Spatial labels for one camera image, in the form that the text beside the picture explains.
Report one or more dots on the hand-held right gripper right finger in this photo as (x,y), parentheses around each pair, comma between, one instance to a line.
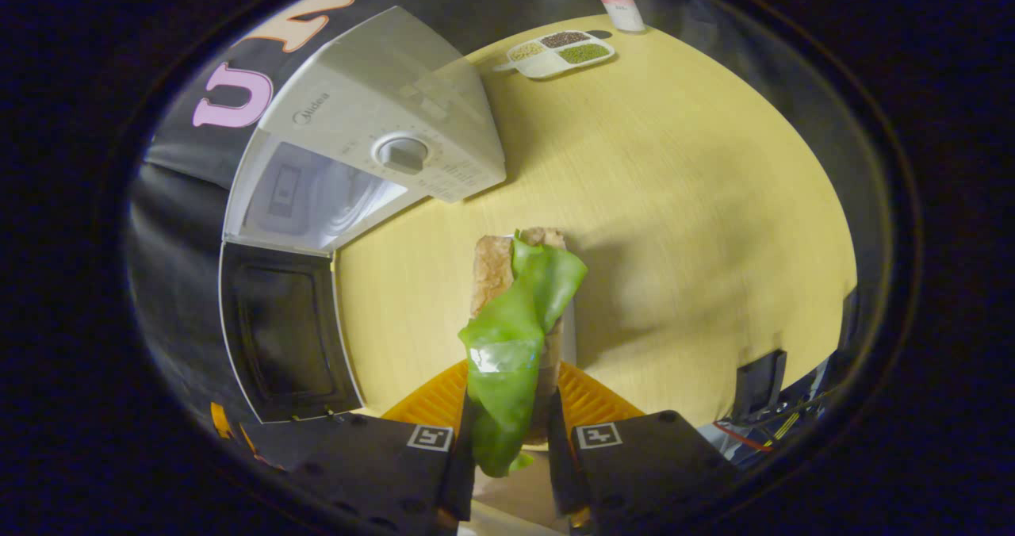
(634,472)

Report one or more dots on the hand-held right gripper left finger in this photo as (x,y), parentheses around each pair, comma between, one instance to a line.
(373,472)

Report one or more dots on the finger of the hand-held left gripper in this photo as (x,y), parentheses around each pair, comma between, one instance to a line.
(220,421)

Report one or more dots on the lettuce sandwich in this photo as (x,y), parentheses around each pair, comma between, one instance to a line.
(507,338)

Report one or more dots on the white microwave oven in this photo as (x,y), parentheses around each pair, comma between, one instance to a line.
(373,100)

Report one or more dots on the black table clamp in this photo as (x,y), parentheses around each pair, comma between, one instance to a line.
(760,385)

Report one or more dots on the black backdrop cloth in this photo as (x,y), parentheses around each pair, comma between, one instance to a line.
(170,151)

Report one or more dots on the white divided dish of beans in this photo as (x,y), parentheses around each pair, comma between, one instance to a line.
(555,52)

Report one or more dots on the small pink label bottle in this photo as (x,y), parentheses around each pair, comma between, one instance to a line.
(622,9)

